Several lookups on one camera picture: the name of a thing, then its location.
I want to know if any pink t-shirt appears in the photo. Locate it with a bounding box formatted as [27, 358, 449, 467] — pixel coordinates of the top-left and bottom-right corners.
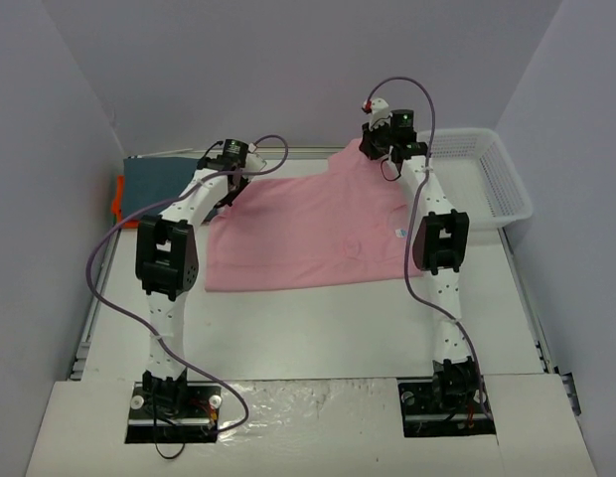
[205, 139, 419, 292]

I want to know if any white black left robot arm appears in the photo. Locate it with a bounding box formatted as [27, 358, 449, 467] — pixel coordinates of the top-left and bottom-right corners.
[135, 139, 266, 416]

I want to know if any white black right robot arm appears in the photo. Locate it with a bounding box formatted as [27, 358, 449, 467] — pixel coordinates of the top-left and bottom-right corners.
[359, 99, 482, 412]

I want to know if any folded teal blue t-shirt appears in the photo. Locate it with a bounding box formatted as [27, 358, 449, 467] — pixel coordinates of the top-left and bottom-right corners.
[121, 156, 198, 218]

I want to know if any white plastic basket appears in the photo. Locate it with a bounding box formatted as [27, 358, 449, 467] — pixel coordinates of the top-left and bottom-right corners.
[431, 128, 534, 231]

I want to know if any folded orange t-shirt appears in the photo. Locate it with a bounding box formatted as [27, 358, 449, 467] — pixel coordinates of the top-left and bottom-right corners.
[110, 175, 139, 230]

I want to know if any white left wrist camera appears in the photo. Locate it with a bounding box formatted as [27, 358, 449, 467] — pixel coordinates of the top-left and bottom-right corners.
[244, 152, 266, 174]

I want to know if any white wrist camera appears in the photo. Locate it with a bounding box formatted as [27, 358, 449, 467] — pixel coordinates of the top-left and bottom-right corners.
[244, 152, 266, 174]
[362, 98, 391, 131]

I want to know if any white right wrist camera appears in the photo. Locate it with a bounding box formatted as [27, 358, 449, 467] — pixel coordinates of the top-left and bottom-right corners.
[362, 98, 391, 131]

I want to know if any aluminium back table rail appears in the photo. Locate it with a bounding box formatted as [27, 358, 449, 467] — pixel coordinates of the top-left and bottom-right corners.
[139, 145, 344, 160]

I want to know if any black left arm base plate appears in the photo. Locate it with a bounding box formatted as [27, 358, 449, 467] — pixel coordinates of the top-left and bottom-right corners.
[125, 382, 223, 444]

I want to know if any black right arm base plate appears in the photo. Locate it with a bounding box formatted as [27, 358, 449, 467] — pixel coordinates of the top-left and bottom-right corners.
[397, 379, 496, 438]

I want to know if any black cable loop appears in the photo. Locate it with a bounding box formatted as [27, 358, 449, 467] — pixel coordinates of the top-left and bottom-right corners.
[154, 421, 188, 460]

